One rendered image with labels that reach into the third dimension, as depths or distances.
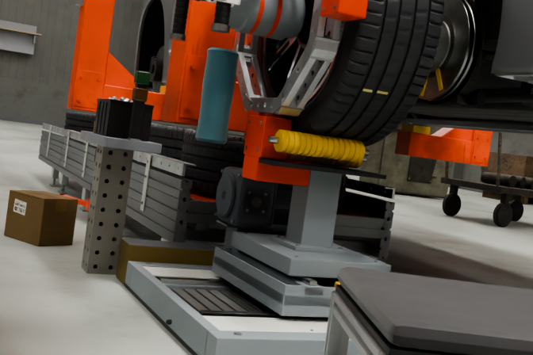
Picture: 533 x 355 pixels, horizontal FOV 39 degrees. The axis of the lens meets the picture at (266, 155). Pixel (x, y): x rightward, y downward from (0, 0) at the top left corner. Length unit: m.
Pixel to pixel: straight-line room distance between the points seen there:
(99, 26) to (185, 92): 1.97
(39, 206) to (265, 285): 1.22
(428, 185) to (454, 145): 4.91
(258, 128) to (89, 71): 2.39
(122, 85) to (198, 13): 1.97
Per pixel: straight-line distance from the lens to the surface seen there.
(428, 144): 5.24
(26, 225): 3.00
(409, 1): 1.89
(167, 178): 2.69
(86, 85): 4.31
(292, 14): 2.02
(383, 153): 9.95
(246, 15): 1.98
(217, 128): 2.09
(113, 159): 2.51
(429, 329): 0.85
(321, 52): 1.83
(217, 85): 2.09
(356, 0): 1.77
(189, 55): 2.42
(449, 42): 2.27
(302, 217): 2.09
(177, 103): 2.42
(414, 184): 10.17
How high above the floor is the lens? 0.52
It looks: 1 degrees down
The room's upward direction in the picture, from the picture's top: 8 degrees clockwise
